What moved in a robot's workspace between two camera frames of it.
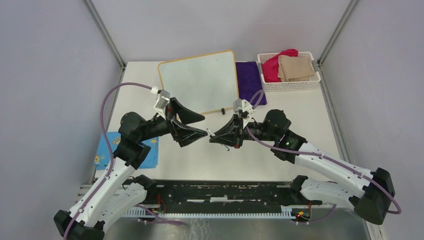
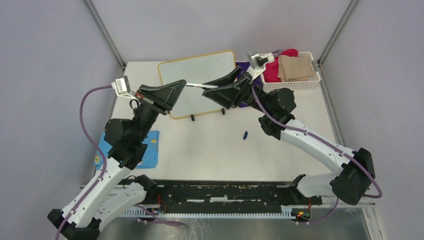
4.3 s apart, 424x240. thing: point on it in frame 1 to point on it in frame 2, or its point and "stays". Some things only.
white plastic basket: (308, 85) stays
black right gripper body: (245, 133) to (247, 95)
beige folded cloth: (291, 68) stays
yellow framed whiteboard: (202, 83) stays
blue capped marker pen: (213, 134) to (202, 85)
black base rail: (229, 194) stays
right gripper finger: (227, 136) to (226, 95)
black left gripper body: (161, 126) to (153, 104)
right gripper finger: (234, 122) to (231, 78)
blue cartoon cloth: (104, 144) stays
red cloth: (270, 67) stays
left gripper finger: (185, 116) to (167, 93)
